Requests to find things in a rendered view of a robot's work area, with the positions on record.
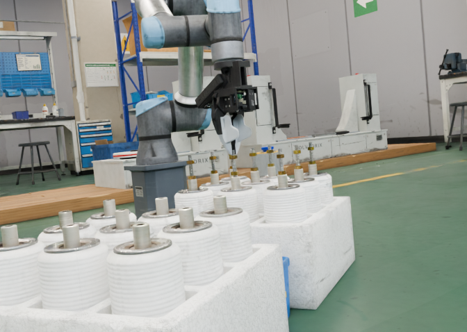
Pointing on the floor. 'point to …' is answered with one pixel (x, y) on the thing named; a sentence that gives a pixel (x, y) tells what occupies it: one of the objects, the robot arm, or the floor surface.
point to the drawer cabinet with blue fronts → (95, 130)
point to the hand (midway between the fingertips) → (230, 148)
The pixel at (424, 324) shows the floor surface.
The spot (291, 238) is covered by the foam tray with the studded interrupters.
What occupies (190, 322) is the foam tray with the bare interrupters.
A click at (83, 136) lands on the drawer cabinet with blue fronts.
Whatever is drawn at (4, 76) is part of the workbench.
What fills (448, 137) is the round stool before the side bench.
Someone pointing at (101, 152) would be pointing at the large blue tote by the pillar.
